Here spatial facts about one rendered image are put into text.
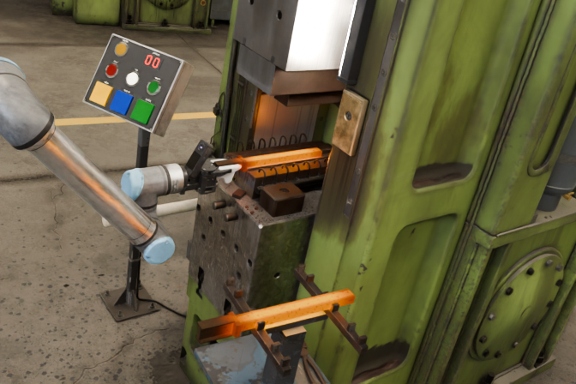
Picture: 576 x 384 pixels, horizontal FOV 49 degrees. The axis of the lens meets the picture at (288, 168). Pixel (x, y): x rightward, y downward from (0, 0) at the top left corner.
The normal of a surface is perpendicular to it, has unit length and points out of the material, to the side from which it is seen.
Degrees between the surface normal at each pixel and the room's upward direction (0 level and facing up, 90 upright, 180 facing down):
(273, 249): 90
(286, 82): 90
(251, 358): 0
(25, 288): 0
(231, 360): 0
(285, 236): 90
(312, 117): 90
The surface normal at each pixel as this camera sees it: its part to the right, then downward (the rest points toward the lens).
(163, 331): 0.18, -0.88
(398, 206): 0.56, 0.46
